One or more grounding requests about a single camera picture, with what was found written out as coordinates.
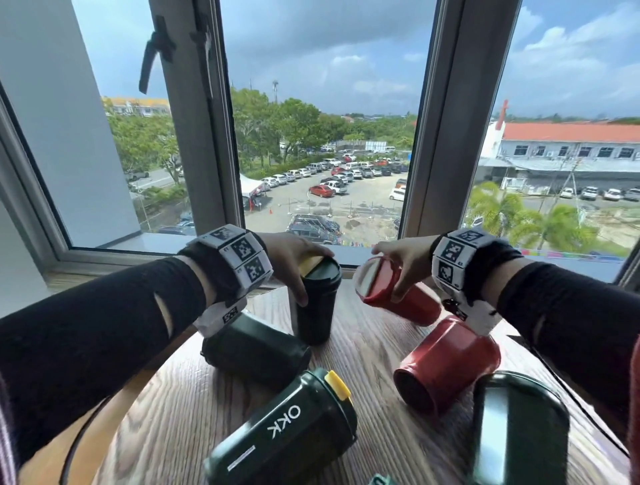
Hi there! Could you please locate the large green tree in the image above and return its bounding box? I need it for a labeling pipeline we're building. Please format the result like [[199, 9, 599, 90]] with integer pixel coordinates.
[[107, 112, 186, 186]]

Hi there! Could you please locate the white tagged wrist camera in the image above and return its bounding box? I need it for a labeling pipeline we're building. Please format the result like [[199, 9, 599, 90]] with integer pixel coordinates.
[[177, 223, 275, 338], [431, 227, 523, 336]]

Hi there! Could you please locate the row of parked cars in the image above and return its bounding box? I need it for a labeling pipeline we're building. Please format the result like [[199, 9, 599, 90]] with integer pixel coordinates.
[[259, 147, 411, 196]]

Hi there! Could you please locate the red plaid shirt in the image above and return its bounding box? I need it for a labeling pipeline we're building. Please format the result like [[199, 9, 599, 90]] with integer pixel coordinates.
[[0, 339, 640, 485]]

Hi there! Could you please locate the person's right hand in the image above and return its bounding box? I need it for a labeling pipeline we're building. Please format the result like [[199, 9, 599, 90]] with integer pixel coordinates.
[[371, 235, 443, 304]]

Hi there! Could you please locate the dark window sill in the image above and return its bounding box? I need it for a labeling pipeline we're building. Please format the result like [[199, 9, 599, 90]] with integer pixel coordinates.
[[42, 244, 640, 300]]

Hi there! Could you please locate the green palm tree cluster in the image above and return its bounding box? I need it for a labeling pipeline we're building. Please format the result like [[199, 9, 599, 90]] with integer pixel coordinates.
[[465, 181, 599, 253]]

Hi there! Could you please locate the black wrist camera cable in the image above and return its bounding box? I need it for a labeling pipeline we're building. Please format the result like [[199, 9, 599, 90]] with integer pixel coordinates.
[[59, 394, 113, 485]]

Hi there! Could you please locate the black window handle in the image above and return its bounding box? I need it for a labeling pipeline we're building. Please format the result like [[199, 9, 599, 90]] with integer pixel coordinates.
[[139, 15, 177, 96], [189, 15, 216, 99]]

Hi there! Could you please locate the person's right forearm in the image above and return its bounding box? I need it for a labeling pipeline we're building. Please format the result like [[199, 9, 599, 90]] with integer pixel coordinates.
[[482, 259, 640, 426]]

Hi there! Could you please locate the person's left hand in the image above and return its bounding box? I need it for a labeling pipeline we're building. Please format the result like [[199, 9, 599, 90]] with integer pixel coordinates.
[[257, 232, 335, 306]]

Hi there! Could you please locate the person's left forearm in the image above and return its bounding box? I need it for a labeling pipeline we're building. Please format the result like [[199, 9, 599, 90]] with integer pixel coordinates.
[[0, 257, 216, 466]]

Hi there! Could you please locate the white tent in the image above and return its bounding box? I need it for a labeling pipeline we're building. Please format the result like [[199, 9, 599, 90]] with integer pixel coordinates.
[[239, 173, 266, 209]]

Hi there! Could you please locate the round wooden table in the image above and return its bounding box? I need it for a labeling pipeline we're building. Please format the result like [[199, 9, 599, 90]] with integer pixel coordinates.
[[92, 277, 632, 485]]

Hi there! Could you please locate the dark grey window frame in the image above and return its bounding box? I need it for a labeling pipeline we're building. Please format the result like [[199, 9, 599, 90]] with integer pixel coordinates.
[[0, 0, 640, 296]]

